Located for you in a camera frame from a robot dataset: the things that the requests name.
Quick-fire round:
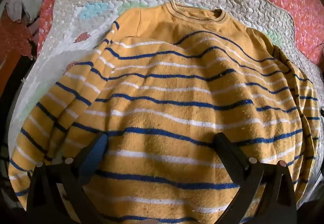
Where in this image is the white quilted mat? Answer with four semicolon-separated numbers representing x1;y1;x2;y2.
7;0;324;214

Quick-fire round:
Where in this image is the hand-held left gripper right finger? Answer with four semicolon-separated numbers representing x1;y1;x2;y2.
214;132;298;224

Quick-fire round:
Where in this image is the red dotted cloth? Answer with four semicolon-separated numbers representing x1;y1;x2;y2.
0;15;34;60

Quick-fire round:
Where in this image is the yellow striped sweater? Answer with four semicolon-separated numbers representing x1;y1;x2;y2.
7;1;322;224

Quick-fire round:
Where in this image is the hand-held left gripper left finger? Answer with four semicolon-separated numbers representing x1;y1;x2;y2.
26;132;109;224

